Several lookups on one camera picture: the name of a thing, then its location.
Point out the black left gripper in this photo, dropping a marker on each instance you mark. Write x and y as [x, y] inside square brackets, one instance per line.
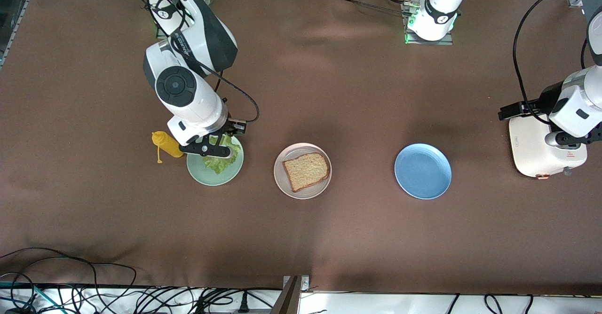
[545, 98]

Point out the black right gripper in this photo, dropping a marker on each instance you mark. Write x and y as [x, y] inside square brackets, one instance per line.
[230, 127]

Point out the green lettuce leaf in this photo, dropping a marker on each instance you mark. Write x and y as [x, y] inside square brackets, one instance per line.
[221, 163]

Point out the yellow squeeze bottle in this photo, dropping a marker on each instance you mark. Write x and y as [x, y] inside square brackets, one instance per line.
[169, 145]

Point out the brown bread slice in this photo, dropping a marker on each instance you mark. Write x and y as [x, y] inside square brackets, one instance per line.
[305, 170]

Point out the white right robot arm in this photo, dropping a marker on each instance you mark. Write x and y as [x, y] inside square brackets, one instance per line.
[188, 98]

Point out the green plate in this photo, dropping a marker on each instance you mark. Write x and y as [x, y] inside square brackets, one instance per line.
[207, 177]

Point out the beige plate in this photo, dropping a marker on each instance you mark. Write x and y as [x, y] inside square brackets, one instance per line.
[305, 194]

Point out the blue plate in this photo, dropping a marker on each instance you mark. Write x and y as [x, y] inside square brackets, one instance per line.
[423, 170]

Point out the white two-slot toaster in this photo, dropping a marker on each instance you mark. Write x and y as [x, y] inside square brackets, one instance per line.
[529, 149]

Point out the brown tablecloth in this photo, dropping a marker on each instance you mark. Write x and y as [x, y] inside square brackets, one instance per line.
[301, 239]

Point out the black power plug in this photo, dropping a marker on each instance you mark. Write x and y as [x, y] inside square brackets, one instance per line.
[243, 304]

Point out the clear plastic box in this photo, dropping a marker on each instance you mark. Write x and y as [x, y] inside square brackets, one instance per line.
[9, 8]

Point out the aluminium post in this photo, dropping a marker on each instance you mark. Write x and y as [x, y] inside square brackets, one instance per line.
[289, 300]

